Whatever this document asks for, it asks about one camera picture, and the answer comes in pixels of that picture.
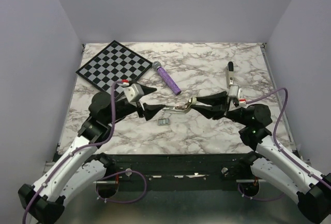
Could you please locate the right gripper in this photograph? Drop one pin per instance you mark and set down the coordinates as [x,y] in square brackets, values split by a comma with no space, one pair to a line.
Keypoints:
[220,104]

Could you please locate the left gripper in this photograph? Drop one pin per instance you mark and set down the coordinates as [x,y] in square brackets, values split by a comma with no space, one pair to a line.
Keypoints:
[150,110]

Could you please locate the grey staple strips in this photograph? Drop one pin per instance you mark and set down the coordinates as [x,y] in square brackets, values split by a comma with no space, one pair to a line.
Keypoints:
[163,121]

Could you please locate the grey green stapler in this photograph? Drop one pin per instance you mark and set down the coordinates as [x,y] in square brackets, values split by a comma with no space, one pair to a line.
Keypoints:
[183,109]

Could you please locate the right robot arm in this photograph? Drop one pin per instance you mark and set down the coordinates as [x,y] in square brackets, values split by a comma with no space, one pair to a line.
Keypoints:
[270,160]

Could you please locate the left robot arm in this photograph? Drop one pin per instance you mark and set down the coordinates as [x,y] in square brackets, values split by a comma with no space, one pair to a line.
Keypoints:
[77,151]

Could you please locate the purple glitter microphone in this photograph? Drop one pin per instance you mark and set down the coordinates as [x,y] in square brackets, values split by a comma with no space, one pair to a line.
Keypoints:
[166,77]

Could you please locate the black grey chessboard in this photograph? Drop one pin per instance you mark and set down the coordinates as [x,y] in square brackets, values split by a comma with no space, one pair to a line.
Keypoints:
[113,63]

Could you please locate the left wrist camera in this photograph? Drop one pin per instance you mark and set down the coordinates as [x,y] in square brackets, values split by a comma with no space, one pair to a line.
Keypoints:
[133,92]

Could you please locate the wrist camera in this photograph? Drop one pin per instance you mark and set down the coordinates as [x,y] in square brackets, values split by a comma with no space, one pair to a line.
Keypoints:
[133,92]
[235,92]

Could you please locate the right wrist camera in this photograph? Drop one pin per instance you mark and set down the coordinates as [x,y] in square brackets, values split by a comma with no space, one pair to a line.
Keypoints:
[235,92]

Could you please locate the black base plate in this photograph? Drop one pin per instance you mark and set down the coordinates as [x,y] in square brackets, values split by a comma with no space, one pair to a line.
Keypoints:
[133,173]

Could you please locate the aluminium frame rail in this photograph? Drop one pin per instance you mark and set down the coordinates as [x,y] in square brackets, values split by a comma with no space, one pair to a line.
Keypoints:
[47,198]

